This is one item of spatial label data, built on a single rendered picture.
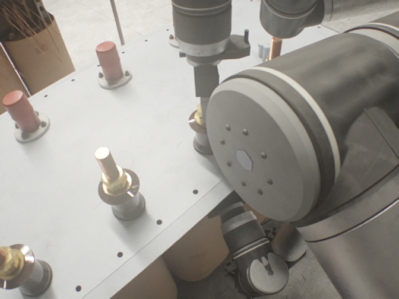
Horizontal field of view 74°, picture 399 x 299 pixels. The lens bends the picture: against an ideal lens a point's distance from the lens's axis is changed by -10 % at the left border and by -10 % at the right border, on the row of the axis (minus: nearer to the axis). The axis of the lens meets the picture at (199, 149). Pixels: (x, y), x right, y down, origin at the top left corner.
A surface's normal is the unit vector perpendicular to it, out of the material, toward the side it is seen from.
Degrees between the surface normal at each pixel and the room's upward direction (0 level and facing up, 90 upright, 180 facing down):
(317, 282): 0
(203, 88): 90
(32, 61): 90
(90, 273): 0
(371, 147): 25
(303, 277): 0
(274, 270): 13
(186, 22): 90
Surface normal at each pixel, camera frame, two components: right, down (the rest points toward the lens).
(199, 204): 0.08, -0.51
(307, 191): -0.11, 0.56
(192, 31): -0.29, 0.76
